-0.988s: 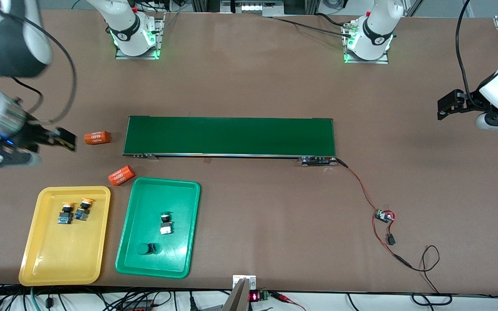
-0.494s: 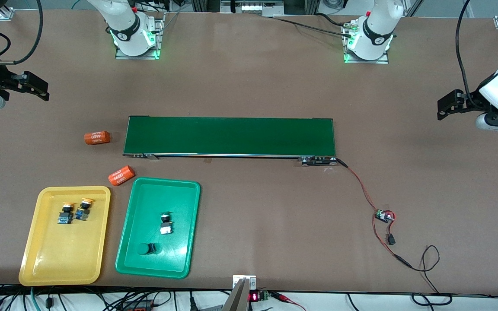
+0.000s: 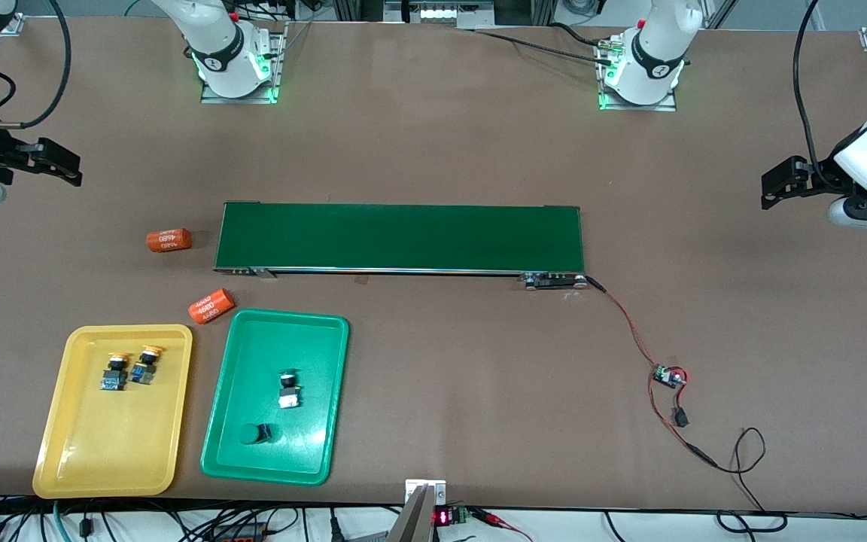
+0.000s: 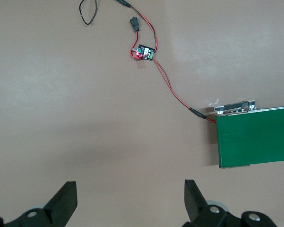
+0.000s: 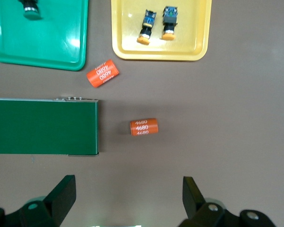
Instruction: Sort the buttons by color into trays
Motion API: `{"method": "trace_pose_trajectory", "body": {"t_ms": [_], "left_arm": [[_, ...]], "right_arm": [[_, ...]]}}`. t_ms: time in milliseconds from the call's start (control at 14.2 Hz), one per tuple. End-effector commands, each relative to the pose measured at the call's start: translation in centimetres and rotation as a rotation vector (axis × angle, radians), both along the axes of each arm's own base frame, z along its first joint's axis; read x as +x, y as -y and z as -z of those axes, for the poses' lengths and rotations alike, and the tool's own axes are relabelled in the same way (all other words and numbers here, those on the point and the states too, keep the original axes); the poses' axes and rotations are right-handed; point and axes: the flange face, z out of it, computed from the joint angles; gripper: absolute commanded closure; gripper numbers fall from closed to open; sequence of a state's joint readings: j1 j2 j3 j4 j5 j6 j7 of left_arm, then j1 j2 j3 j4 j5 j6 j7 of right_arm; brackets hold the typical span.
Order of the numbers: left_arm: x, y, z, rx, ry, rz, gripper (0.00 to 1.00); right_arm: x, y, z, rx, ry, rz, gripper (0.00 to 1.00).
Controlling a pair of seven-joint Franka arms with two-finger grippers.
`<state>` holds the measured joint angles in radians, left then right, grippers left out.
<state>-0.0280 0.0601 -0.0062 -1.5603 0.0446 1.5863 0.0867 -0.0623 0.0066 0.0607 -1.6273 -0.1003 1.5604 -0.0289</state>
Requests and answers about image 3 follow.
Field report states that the aluminium frame rack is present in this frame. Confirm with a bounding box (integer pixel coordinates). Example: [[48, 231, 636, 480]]
[[332, 0, 555, 27]]

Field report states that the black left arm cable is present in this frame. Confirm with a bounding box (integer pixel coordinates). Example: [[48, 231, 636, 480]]
[[791, 0, 829, 189]]

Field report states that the red and black wire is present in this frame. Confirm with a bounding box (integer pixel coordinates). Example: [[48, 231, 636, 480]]
[[584, 276, 692, 430]]

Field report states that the black power strip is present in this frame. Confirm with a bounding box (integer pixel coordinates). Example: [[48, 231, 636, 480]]
[[208, 523, 270, 542]]

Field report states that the yellow push button switch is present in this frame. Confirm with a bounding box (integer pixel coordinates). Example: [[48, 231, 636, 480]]
[[99, 352, 132, 392], [130, 345, 166, 386]]

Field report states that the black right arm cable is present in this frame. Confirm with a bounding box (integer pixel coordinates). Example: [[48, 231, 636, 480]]
[[0, 0, 73, 130]]

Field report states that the green belt conveyor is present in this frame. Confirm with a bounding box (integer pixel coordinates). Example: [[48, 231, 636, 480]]
[[212, 201, 591, 291]]

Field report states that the red clip lead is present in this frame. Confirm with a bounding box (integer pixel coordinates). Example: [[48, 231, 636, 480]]
[[471, 508, 534, 542]]

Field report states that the thin black cable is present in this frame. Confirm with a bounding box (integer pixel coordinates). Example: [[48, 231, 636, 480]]
[[686, 427, 789, 533]]

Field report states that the orange 4680 battery cylinder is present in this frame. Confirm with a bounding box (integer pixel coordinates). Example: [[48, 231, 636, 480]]
[[145, 227, 193, 254], [187, 288, 236, 326]]

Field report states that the yellow plastic tray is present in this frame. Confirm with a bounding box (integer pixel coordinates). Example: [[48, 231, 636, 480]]
[[32, 324, 194, 499]]

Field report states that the green plastic tray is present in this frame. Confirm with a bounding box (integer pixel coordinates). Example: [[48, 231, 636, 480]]
[[200, 309, 350, 486]]

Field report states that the white bracket plate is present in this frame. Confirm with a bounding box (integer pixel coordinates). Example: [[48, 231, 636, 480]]
[[405, 480, 447, 505]]

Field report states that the black cable bundle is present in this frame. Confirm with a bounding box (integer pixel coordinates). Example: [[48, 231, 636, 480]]
[[456, 23, 615, 65]]

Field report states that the grey metal pole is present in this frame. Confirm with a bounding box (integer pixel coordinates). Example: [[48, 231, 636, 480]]
[[387, 486, 434, 542]]

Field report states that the small black circuit board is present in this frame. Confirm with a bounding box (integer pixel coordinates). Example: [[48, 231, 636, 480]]
[[652, 364, 689, 390]]

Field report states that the green push button red indicator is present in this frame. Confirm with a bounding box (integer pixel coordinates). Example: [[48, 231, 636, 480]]
[[277, 368, 303, 410]]

